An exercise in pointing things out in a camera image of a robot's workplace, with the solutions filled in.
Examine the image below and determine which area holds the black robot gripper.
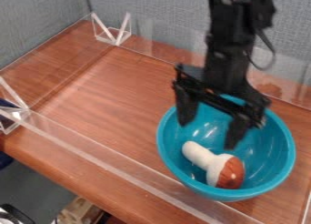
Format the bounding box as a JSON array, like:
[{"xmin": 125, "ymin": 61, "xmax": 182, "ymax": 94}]
[{"xmin": 173, "ymin": 50, "xmax": 271, "ymax": 150}]

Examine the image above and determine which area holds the blue plastic bowl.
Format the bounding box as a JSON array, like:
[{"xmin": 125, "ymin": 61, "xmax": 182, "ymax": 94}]
[{"xmin": 157, "ymin": 104, "xmax": 297, "ymax": 201}]

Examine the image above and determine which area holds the toy mushroom brown cap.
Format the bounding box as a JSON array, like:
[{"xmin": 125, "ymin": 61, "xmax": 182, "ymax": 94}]
[{"xmin": 183, "ymin": 141, "xmax": 246, "ymax": 189}]

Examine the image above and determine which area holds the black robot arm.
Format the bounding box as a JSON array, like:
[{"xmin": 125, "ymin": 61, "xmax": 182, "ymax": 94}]
[{"xmin": 173, "ymin": 0, "xmax": 277, "ymax": 150}]

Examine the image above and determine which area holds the clear acrylic back barrier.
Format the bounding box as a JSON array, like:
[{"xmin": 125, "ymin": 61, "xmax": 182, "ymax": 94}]
[{"xmin": 88, "ymin": 11, "xmax": 311, "ymax": 111}]

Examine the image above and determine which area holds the clear acrylic barrier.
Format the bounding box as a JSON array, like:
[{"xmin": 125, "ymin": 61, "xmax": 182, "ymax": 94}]
[
  {"xmin": 4, "ymin": 110, "xmax": 263, "ymax": 224},
  {"xmin": 88, "ymin": 11, "xmax": 311, "ymax": 111}
]

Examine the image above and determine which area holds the clear acrylic front barrier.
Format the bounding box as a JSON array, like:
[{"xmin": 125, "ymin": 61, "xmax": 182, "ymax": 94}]
[{"xmin": 4, "ymin": 110, "xmax": 263, "ymax": 224}]

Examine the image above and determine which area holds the light wooden block below table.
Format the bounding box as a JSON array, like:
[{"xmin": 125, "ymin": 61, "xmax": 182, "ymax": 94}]
[{"xmin": 51, "ymin": 197, "xmax": 104, "ymax": 224}]

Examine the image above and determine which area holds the dark blue object at edge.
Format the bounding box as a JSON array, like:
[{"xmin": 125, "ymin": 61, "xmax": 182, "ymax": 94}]
[{"xmin": 0, "ymin": 98, "xmax": 18, "ymax": 170}]

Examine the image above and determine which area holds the black white object bottom left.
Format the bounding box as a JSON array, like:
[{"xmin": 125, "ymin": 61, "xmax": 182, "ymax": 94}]
[{"xmin": 0, "ymin": 204, "xmax": 36, "ymax": 224}]

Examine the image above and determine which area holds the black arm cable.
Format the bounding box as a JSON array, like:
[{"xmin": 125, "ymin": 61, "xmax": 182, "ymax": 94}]
[{"xmin": 245, "ymin": 26, "xmax": 278, "ymax": 72}]

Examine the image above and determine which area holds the clear acrylic corner bracket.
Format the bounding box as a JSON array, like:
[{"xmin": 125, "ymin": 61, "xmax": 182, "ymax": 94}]
[{"xmin": 90, "ymin": 13, "xmax": 131, "ymax": 46}]

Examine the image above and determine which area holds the clear acrylic left bracket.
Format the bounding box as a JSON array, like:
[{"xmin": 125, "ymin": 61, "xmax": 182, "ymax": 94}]
[{"xmin": 0, "ymin": 76, "xmax": 31, "ymax": 135}]

